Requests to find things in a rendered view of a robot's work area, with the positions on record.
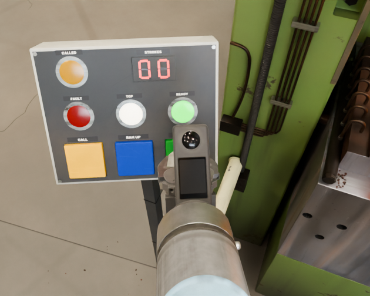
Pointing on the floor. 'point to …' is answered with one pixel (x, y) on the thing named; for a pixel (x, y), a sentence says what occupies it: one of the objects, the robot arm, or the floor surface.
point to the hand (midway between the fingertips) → (185, 148)
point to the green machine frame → (256, 192)
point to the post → (153, 191)
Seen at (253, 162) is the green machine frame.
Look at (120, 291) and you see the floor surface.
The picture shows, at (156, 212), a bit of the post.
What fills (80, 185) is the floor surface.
